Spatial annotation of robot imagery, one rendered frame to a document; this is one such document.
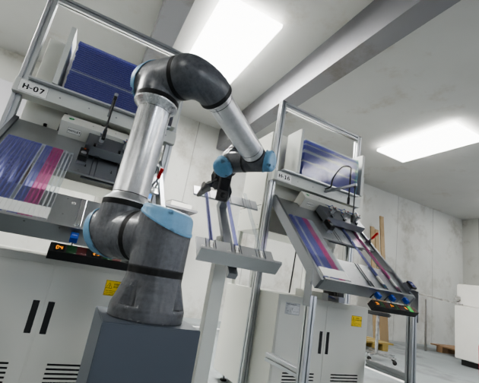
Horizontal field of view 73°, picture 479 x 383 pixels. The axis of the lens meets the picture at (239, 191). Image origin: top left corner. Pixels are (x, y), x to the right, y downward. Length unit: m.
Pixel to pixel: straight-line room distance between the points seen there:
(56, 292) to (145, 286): 0.90
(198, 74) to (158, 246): 0.43
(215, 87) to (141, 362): 0.62
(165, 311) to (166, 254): 0.11
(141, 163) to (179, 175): 4.34
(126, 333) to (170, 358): 0.09
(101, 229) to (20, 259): 0.78
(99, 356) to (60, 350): 0.94
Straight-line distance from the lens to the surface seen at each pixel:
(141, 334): 0.65
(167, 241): 0.67
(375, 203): 7.48
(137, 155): 0.83
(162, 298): 0.67
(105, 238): 0.77
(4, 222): 1.24
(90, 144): 1.65
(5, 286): 1.54
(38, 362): 1.59
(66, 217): 1.27
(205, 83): 0.85
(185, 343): 0.67
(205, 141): 5.44
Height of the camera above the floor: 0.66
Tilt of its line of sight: 15 degrees up
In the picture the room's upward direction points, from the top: 10 degrees clockwise
